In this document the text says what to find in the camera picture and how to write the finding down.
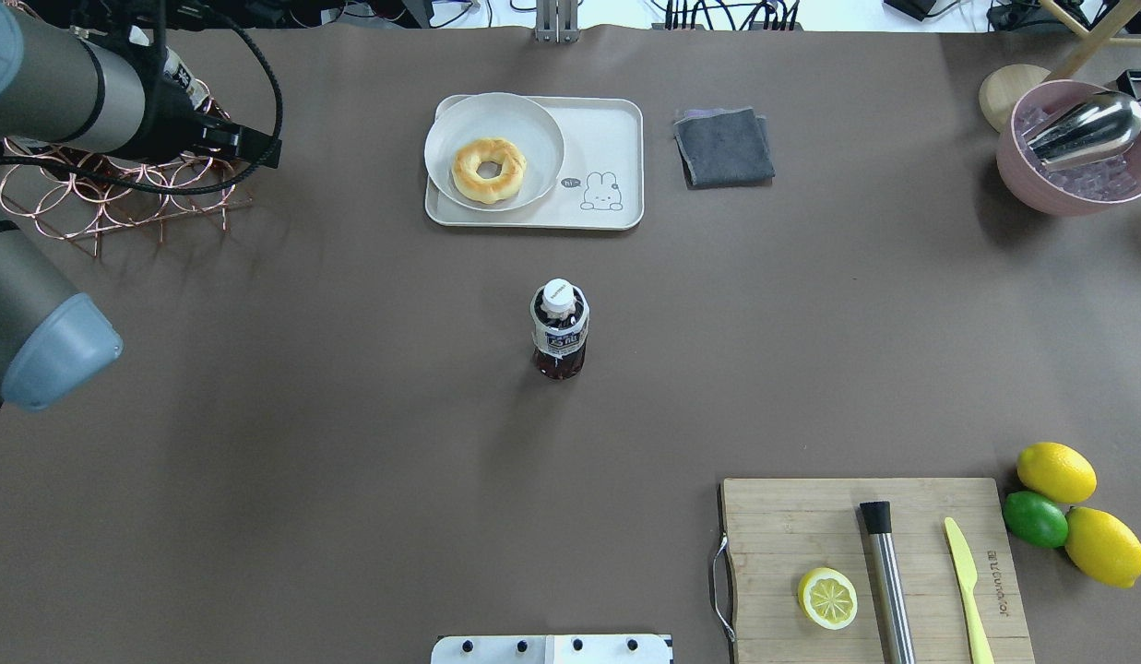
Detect copper wire bottle rack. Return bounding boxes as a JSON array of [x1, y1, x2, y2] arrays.
[[0, 138, 253, 257]]

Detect cream serving tray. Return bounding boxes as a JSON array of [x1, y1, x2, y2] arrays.
[[424, 94, 645, 230]]

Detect pink bowl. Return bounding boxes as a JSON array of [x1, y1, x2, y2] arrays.
[[996, 80, 1141, 216]]

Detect grey folded cloth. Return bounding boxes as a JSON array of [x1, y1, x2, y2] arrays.
[[672, 108, 776, 189]]

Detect steel ice scoop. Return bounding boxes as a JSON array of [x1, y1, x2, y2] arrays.
[[1027, 89, 1141, 172]]

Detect yellow plastic knife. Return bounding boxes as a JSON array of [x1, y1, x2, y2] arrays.
[[942, 516, 995, 664]]

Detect green lime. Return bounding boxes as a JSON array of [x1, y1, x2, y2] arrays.
[[1002, 491, 1069, 548]]

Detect tea bottle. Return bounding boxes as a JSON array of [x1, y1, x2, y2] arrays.
[[529, 278, 590, 381], [162, 47, 211, 111]]

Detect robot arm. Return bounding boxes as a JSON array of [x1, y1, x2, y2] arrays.
[[0, 1, 284, 411]]

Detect half lemon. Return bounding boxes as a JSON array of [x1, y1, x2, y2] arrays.
[[795, 566, 858, 631]]

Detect glazed donut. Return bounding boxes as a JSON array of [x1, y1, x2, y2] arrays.
[[451, 137, 528, 205]]

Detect steel muddler black tip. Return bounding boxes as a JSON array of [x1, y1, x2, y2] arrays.
[[860, 501, 917, 663]]

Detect wooden mug tree stand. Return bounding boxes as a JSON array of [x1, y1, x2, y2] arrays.
[[979, 1, 1141, 132]]

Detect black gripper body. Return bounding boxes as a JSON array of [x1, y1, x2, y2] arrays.
[[146, 78, 240, 163]]

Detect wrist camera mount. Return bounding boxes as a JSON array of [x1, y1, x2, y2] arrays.
[[60, 1, 232, 55]]

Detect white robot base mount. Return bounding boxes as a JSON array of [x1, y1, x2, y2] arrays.
[[430, 632, 675, 663]]

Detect clear ice cubes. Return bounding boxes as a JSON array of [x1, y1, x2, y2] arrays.
[[1012, 102, 1141, 202]]

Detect wooden cutting board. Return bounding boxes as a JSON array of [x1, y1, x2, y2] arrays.
[[720, 478, 1035, 663]]

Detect white round plate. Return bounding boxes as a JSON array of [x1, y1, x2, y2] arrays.
[[424, 92, 565, 211]]

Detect whole yellow lemon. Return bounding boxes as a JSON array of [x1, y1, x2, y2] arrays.
[[1015, 442, 1098, 504]]

